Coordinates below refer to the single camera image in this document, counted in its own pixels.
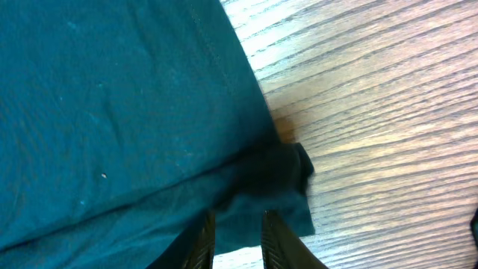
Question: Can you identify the dark navy garment pile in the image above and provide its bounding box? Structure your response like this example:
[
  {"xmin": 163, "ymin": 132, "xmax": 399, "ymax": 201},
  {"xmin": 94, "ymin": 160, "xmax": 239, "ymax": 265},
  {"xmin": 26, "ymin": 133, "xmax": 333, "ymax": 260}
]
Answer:
[{"xmin": 470, "ymin": 209, "xmax": 478, "ymax": 248}]

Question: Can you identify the dark navy t-shirt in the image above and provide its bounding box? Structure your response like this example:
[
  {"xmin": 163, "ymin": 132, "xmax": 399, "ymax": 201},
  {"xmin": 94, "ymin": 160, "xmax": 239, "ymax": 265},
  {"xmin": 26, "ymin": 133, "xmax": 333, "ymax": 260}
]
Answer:
[{"xmin": 1, "ymin": 0, "xmax": 314, "ymax": 268}]

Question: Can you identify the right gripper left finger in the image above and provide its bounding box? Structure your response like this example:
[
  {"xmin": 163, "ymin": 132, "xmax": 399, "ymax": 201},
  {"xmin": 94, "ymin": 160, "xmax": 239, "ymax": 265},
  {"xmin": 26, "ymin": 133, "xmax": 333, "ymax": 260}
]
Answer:
[{"xmin": 181, "ymin": 211, "xmax": 216, "ymax": 269}]

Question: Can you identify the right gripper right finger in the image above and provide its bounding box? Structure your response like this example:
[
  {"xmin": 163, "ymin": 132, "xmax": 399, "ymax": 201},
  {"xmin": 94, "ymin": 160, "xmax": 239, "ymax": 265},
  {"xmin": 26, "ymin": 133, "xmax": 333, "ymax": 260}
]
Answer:
[{"xmin": 261, "ymin": 211, "xmax": 328, "ymax": 269}]

